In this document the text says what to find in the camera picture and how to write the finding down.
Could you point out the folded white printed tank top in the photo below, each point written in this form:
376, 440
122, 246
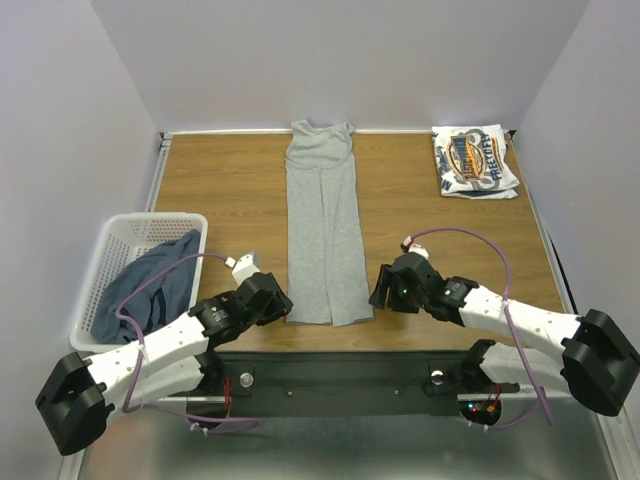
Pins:
471, 162

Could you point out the blue tank top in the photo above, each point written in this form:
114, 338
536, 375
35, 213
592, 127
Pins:
159, 303

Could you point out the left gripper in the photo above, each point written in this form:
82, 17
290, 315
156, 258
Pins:
280, 304

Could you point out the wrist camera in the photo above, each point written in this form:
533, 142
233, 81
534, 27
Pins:
243, 268
409, 245

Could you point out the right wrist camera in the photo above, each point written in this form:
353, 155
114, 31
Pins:
409, 245

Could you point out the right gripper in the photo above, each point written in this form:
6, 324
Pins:
382, 288

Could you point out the white plastic laundry basket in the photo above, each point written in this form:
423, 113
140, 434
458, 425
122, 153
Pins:
123, 239

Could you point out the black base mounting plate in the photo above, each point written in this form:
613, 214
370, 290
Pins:
346, 384

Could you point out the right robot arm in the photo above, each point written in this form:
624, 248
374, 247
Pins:
586, 356

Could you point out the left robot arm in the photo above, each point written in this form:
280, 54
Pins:
82, 395

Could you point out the grey tank top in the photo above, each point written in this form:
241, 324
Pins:
327, 279

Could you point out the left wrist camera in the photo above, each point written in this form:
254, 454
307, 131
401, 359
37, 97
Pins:
243, 268

